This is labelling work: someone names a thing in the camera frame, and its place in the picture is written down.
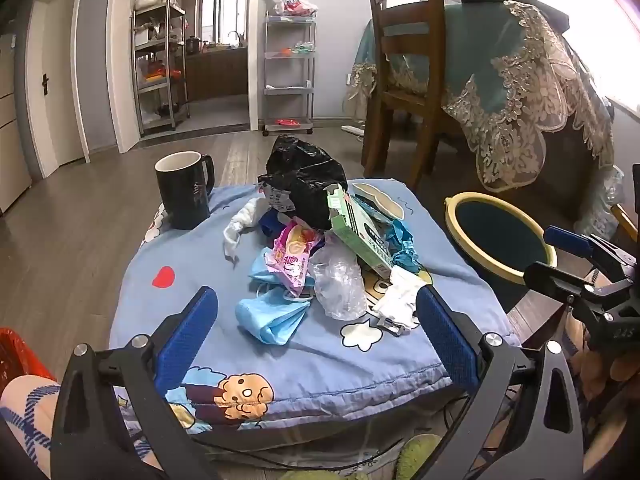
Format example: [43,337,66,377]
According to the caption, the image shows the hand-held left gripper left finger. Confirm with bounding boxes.
[50,285,221,480]

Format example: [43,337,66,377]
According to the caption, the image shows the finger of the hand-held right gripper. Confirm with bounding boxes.
[524,260,600,307]
[544,226,599,259]

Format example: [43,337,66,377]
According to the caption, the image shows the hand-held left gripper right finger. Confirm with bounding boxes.
[415,285,586,480]

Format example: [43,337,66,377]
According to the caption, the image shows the blue bin with yellow rim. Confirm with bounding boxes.
[444,191,558,288]

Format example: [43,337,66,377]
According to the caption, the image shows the blue face mask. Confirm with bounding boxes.
[235,247,317,346]

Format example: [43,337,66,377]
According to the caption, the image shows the blue plastic wrapper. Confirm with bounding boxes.
[385,217,426,273]

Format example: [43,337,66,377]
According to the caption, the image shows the clear plastic wrapper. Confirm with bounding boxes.
[308,242,368,321]

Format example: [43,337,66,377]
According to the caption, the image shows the white twisted paper tissue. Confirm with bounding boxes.
[222,197,266,263]

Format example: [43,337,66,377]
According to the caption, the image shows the green carton box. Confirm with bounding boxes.
[326,183,396,278]

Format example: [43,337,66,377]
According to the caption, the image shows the pink snack packet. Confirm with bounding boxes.
[263,220,325,297]

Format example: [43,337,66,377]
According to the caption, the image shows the black plastic bag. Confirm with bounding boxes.
[257,135,349,233]

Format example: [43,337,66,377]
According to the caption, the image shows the clear plastic bag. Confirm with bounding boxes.
[575,165,626,241]

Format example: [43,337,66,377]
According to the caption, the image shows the printed blue blanket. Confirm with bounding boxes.
[109,180,521,441]

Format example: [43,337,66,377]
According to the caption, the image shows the green fuzzy slipper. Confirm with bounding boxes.
[395,432,453,480]

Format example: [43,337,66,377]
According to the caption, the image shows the black mug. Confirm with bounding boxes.
[154,151,216,231]

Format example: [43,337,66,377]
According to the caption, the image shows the beige lace table cover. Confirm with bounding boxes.
[442,0,616,193]

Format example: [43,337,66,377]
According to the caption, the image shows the red basket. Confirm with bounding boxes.
[0,327,56,396]

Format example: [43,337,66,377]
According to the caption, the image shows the person's left leg plaid pants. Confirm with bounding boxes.
[0,375,66,480]

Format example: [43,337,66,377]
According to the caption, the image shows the teal tablecloth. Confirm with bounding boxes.
[350,2,531,111]

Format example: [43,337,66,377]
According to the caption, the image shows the metal shelf rack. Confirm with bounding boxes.
[131,0,191,138]

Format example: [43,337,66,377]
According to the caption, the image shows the dark wooden dining chair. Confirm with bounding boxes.
[361,0,481,186]

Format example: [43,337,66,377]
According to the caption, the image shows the white door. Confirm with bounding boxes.
[25,0,86,166]

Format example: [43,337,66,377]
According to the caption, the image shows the white trolley rack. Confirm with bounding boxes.
[262,12,317,136]

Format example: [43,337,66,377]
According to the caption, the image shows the wooden kitchen cabinet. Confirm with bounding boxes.
[185,45,249,101]

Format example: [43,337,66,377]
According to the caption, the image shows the orange plastic shelf items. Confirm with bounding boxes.
[144,60,182,83]

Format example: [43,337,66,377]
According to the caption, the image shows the beige cabinet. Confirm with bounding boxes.
[0,32,33,216]

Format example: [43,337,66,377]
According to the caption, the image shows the window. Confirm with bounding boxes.
[197,0,249,48]

